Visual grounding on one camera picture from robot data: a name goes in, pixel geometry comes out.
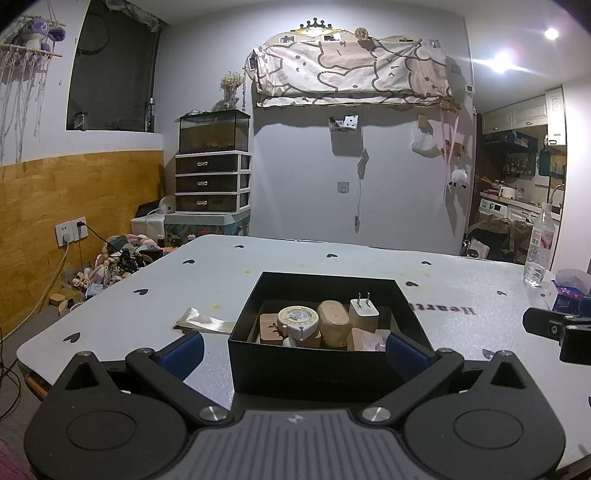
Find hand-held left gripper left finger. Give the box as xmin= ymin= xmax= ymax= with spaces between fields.
xmin=51 ymin=332 xmax=232 ymax=428

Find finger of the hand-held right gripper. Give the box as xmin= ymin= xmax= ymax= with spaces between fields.
xmin=522 ymin=307 xmax=591 ymax=343

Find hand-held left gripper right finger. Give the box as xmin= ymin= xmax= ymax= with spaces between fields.
xmin=360 ymin=333 xmax=541 ymax=423

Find large white plug charger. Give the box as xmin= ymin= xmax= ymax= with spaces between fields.
xmin=348 ymin=290 xmax=380 ymax=334

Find beige oval case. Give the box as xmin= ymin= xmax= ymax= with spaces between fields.
xmin=317 ymin=299 xmax=351 ymax=350

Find black cardboard box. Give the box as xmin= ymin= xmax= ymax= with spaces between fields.
xmin=227 ymin=271 xmax=435 ymax=403

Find round yellow-rimmed tape measure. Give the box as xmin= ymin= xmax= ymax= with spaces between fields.
xmin=276 ymin=305 xmax=321 ymax=342

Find clear plastic wrapper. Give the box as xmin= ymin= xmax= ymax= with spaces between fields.
xmin=174 ymin=306 xmax=236 ymax=336

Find purple floral tissue box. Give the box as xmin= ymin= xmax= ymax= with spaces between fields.
xmin=549 ymin=268 xmax=591 ymax=320

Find clear plastic water bottle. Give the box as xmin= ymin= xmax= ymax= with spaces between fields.
xmin=523 ymin=205 xmax=555 ymax=288

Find chair with brown cloth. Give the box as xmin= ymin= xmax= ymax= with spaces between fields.
xmin=465 ymin=216 xmax=533 ymax=265

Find pile of plush toys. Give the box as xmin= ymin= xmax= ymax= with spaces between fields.
xmin=64 ymin=233 xmax=177 ymax=297

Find white washing machine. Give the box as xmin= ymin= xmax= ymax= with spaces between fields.
xmin=479 ymin=198 xmax=509 ymax=223

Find white appliance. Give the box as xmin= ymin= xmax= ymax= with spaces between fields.
xmin=131 ymin=193 xmax=177 ymax=237

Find white three-drawer unit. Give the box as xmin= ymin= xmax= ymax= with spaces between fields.
xmin=174 ymin=151 xmax=253 ymax=214

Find pink garment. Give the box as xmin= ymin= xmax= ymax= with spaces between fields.
xmin=0 ymin=438 xmax=34 ymax=480

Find white hanging face mask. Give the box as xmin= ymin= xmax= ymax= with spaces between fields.
xmin=412 ymin=131 xmax=440 ymax=156

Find glass fish tank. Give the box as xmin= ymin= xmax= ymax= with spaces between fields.
xmin=178 ymin=109 xmax=252 ymax=155

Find round ceiling light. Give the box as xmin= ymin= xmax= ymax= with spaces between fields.
xmin=490 ymin=48 xmax=517 ymax=73

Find vase of dried flowers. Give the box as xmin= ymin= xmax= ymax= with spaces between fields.
xmin=219 ymin=71 xmax=245 ymax=111

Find printed cartoon cloth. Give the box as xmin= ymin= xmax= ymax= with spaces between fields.
xmin=249 ymin=32 xmax=451 ymax=110

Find dark window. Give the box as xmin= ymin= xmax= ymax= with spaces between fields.
xmin=66 ymin=0 xmax=163 ymax=133

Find gold crown ornament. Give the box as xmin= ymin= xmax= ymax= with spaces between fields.
xmin=297 ymin=18 xmax=343 ymax=36

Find purple plush toy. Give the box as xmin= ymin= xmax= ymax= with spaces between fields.
xmin=13 ymin=13 xmax=66 ymax=52

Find white wall outlet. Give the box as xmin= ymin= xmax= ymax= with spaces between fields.
xmin=55 ymin=215 xmax=89 ymax=247

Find hanging white cable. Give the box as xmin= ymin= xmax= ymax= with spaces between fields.
xmin=355 ymin=148 xmax=370 ymax=232

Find pink hanging straps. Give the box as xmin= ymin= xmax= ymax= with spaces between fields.
xmin=439 ymin=108 xmax=461 ymax=202

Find white kitchen wall cabinets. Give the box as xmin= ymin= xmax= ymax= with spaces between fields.
xmin=482 ymin=89 xmax=567 ymax=147

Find small wall holder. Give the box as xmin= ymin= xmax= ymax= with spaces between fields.
xmin=328 ymin=113 xmax=359 ymax=135

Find macrame wall hanging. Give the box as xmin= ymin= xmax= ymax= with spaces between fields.
xmin=0 ymin=41 xmax=64 ymax=163

